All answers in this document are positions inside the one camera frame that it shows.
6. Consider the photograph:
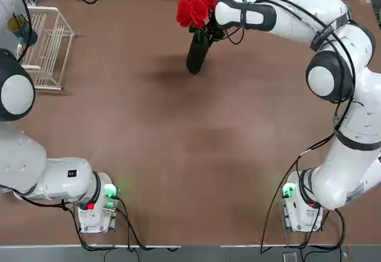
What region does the white wire basket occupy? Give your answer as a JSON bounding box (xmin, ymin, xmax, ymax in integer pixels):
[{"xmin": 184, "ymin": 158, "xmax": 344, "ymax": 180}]
[{"xmin": 17, "ymin": 7, "xmax": 75, "ymax": 91}]

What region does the black cylindrical vase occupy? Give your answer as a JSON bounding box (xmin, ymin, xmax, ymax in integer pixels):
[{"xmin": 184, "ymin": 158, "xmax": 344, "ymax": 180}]
[{"xmin": 186, "ymin": 29, "xmax": 214, "ymax": 75}]

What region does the red rose bouquet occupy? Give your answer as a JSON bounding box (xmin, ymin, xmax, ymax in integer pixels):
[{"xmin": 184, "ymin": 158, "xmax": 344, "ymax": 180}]
[{"xmin": 176, "ymin": 0, "xmax": 218, "ymax": 44}]

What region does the green cup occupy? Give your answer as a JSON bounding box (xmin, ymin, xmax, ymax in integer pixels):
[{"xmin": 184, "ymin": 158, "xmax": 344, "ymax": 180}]
[{"xmin": 6, "ymin": 14, "xmax": 39, "ymax": 47}]

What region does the black right base cable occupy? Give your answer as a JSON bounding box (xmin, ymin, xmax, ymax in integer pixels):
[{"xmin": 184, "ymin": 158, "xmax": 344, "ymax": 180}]
[{"xmin": 260, "ymin": 135, "xmax": 346, "ymax": 255}]

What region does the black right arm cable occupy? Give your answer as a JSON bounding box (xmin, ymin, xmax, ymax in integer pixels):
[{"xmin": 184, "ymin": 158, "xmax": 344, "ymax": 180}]
[{"xmin": 226, "ymin": 0, "xmax": 357, "ymax": 144}]

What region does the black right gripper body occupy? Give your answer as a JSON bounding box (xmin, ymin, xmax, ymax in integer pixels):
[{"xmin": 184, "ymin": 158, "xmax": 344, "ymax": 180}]
[{"xmin": 207, "ymin": 16, "xmax": 230, "ymax": 42}]

